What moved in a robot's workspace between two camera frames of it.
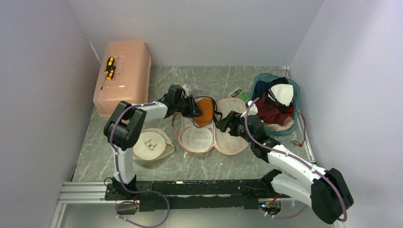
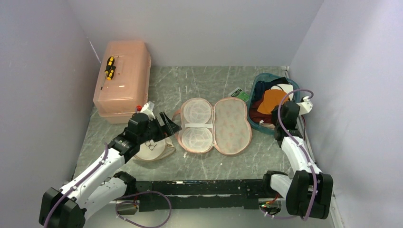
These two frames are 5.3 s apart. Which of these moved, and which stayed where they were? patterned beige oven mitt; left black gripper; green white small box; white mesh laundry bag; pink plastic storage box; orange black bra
Moved: left black gripper; orange black bra
Stayed: green white small box; white mesh laundry bag; patterned beige oven mitt; pink plastic storage box
